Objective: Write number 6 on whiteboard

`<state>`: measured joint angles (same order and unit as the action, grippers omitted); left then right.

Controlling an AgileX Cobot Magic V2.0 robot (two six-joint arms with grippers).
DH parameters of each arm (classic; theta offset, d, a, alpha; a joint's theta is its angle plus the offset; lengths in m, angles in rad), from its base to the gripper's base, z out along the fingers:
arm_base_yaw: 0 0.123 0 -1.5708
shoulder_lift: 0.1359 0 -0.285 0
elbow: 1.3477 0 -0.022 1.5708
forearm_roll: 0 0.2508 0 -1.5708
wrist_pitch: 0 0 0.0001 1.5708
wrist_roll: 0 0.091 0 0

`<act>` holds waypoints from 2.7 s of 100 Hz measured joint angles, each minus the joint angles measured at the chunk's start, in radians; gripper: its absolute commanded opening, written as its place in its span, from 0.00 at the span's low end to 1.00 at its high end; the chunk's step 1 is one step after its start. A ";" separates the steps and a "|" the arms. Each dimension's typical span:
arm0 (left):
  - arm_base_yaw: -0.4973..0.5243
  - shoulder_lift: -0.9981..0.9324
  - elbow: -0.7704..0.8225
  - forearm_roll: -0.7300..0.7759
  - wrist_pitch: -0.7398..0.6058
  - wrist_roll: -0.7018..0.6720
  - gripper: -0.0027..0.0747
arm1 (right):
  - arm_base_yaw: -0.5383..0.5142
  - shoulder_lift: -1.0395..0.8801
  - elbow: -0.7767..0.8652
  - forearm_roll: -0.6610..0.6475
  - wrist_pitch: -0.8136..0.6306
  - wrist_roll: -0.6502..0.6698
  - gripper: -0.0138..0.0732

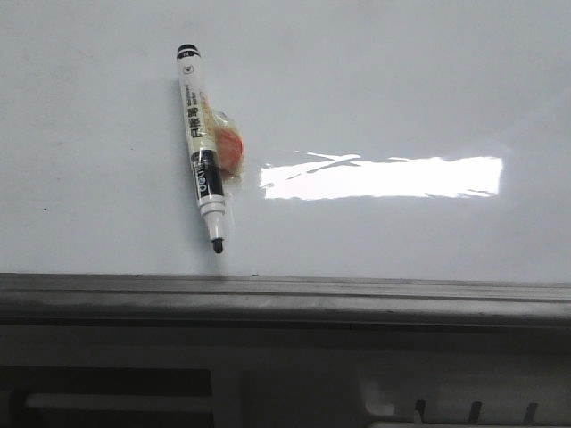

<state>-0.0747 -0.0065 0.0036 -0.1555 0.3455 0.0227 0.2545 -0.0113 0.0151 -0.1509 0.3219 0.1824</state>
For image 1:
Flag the black white whiteboard marker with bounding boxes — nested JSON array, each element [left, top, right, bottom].
[[176, 44, 227, 254]]

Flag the white whiteboard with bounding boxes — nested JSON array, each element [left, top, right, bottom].
[[1, 1, 570, 282]]

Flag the white plastic marker tray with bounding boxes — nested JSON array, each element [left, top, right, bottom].
[[238, 365, 571, 428]]

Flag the grey aluminium whiteboard frame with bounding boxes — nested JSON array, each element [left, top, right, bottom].
[[1, 273, 570, 328]]

